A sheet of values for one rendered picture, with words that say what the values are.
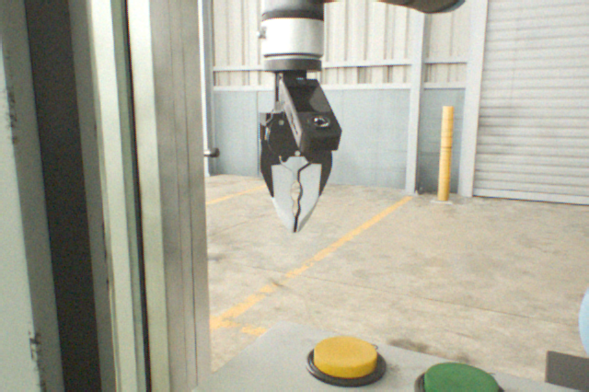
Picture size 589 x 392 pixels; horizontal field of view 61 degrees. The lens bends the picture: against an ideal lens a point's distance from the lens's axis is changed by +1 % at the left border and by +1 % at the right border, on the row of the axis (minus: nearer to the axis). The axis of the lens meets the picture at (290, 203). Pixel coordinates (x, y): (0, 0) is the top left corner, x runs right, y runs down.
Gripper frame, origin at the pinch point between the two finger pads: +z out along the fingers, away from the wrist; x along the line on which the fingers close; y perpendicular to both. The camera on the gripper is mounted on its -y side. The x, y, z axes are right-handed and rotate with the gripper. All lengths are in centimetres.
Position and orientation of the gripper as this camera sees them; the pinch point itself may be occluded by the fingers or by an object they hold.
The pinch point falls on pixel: (295, 224)
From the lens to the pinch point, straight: 62.3
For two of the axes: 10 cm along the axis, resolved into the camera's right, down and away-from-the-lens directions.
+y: -2.0, -2.0, 9.6
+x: -9.8, 0.4, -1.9
